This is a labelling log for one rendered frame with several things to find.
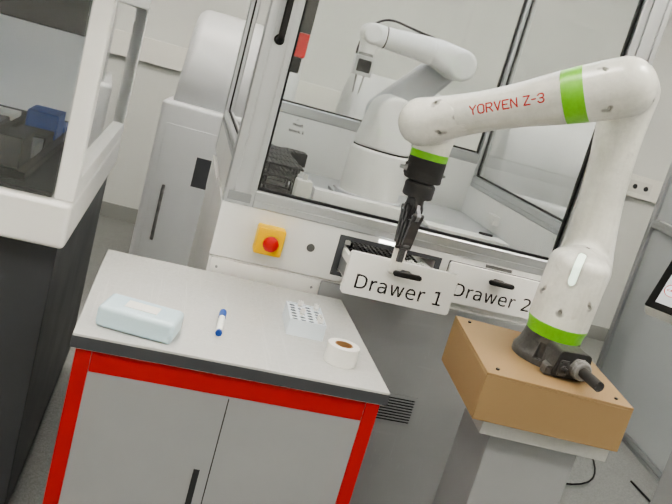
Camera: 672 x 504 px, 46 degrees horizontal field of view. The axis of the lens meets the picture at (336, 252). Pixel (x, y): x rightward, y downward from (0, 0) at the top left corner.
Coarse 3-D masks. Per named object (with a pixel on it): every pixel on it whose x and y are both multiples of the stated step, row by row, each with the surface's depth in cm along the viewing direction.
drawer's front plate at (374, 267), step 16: (352, 256) 197; (368, 256) 197; (352, 272) 198; (368, 272) 199; (384, 272) 199; (416, 272) 201; (432, 272) 201; (448, 272) 203; (352, 288) 199; (368, 288) 200; (400, 288) 201; (416, 288) 202; (432, 288) 203; (448, 288) 203; (400, 304) 202; (416, 304) 203; (448, 304) 204
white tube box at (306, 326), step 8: (288, 304) 185; (296, 304) 187; (304, 304) 188; (288, 312) 179; (296, 312) 181; (312, 312) 185; (320, 312) 186; (288, 320) 177; (296, 320) 176; (304, 320) 178; (312, 320) 179; (288, 328) 176; (296, 328) 176; (304, 328) 176; (312, 328) 176; (320, 328) 177; (304, 336) 177; (312, 336) 177; (320, 336) 177
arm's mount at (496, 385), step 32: (448, 352) 184; (480, 352) 166; (512, 352) 172; (480, 384) 158; (512, 384) 157; (544, 384) 159; (576, 384) 164; (608, 384) 170; (480, 416) 158; (512, 416) 159; (544, 416) 159; (576, 416) 160; (608, 416) 160; (608, 448) 162
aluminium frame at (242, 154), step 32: (256, 0) 278; (288, 32) 196; (640, 32) 210; (256, 64) 197; (288, 64) 198; (256, 96) 199; (224, 128) 264; (256, 128) 201; (224, 160) 232; (256, 160) 203; (224, 192) 204; (256, 192) 205; (576, 192) 221; (352, 224) 211; (384, 224) 213; (480, 256) 220; (512, 256) 221
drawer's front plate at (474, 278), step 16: (464, 272) 218; (480, 272) 219; (496, 272) 221; (480, 288) 221; (496, 288) 221; (528, 288) 223; (464, 304) 221; (480, 304) 222; (496, 304) 223; (512, 304) 223
